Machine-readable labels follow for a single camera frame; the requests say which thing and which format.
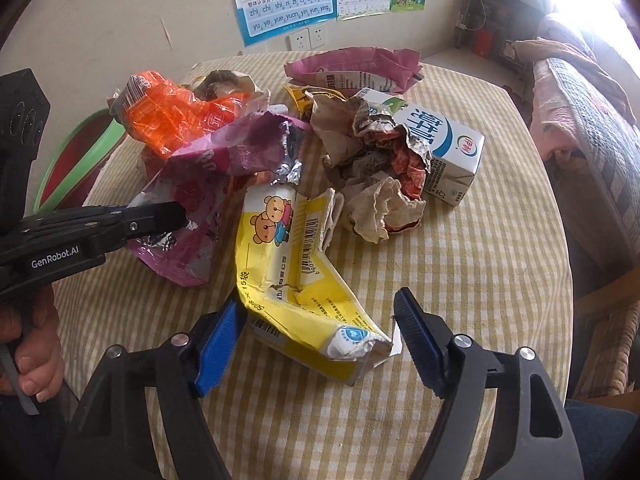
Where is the dark wooden shelf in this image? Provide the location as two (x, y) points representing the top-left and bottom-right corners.
(457, 0), (546, 61)

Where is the checked yellow tablecloth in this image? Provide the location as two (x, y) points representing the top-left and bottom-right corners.
(50, 50), (573, 480)

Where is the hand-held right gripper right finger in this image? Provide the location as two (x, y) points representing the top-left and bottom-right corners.
(392, 287), (586, 480)

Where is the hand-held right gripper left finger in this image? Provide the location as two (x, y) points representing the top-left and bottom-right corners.
(55, 290), (248, 480)

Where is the crushed yellow bear carton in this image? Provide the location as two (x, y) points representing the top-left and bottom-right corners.
(234, 184), (403, 387)

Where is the purple foil wrapper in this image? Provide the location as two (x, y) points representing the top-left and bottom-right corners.
(127, 110), (313, 288)

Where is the pink plastic bag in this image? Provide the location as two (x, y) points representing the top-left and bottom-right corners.
(284, 46), (426, 96)

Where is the person's leg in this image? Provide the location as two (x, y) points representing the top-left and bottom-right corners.
(565, 397), (640, 480)

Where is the green and red bin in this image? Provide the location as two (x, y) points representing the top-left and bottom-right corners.
(32, 107), (128, 216)

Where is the crumpled brown paper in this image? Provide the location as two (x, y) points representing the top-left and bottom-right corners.
(310, 92), (433, 246)

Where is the white and blue milk carton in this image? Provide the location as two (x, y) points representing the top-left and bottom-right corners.
(360, 87), (486, 207)

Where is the yellow snack wrapper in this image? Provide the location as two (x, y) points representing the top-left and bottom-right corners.
(284, 85), (341, 123)

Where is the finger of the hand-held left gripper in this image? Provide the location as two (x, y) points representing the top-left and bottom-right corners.
(101, 201), (186, 257)
(75, 204), (132, 221)

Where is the orange plastic wrapper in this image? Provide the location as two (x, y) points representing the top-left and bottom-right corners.
(110, 70), (251, 161)

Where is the person's left hand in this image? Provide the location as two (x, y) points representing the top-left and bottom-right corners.
(0, 285), (66, 403)

